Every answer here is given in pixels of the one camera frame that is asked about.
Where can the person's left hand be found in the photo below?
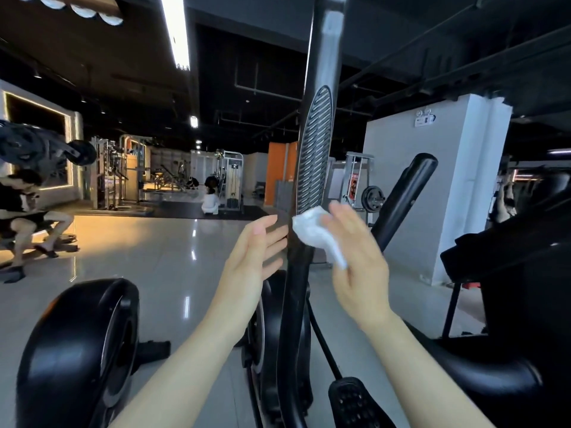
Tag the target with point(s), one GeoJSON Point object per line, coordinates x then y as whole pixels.
{"type": "Point", "coordinates": [245, 272]}

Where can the person's right hand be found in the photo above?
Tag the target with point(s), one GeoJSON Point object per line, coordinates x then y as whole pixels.
{"type": "Point", "coordinates": [361, 263]}

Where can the black elliptical machine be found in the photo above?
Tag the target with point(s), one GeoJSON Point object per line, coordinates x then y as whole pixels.
{"type": "Point", "coordinates": [76, 352]}
{"type": "Point", "coordinates": [308, 263]}

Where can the white wet wipe sheet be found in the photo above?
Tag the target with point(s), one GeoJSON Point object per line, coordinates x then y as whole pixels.
{"type": "Point", "coordinates": [312, 229]}

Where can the person's right forearm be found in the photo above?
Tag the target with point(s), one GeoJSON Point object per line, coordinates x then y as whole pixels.
{"type": "Point", "coordinates": [419, 379]}

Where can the person's left forearm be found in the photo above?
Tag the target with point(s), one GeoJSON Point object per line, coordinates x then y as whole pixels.
{"type": "Point", "coordinates": [178, 383]}

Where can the weight bench rack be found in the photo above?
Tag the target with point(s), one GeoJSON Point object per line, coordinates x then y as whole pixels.
{"type": "Point", "coordinates": [357, 187]}

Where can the white gym machine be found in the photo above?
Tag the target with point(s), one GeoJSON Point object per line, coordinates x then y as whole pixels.
{"type": "Point", "coordinates": [230, 178]}

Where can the plate loaded gym machine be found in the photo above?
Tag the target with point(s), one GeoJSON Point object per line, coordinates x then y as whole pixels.
{"type": "Point", "coordinates": [36, 147]}

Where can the small ceiling spot light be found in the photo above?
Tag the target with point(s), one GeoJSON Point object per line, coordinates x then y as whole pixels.
{"type": "Point", "coordinates": [194, 122]}

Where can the long ceiling tube light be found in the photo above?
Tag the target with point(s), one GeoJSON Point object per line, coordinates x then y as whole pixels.
{"type": "Point", "coordinates": [176, 26]}

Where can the round bulb ceiling fixture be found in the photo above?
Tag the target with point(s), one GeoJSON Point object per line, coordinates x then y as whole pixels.
{"type": "Point", "coordinates": [71, 6]}

